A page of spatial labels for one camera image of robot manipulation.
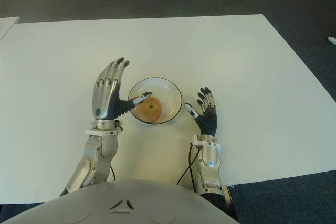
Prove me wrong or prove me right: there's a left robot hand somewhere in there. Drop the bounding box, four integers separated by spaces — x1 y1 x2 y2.
91 57 153 121

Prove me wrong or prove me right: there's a yellow-red apple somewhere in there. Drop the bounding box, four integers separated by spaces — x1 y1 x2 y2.
135 97 162 124

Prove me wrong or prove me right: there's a white plate with black rim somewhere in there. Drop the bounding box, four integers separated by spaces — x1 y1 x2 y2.
127 77 184 125

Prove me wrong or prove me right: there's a grey robot torso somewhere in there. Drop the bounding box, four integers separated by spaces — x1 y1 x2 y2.
0 179 239 224

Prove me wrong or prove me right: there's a white side table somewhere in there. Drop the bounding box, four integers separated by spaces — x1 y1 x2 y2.
0 16 21 41

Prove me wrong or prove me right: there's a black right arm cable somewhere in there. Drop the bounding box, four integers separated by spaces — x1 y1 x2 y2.
176 142 203 193

